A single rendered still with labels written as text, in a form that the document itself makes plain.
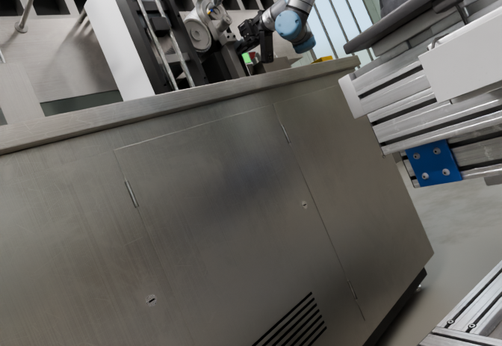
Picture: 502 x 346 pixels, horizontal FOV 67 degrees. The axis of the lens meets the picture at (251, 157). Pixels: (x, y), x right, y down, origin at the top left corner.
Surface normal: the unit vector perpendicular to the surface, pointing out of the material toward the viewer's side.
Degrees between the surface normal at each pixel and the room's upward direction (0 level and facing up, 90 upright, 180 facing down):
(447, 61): 90
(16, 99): 90
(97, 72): 90
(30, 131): 90
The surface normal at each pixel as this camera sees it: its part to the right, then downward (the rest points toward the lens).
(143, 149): 0.62, -0.27
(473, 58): -0.80, 0.33
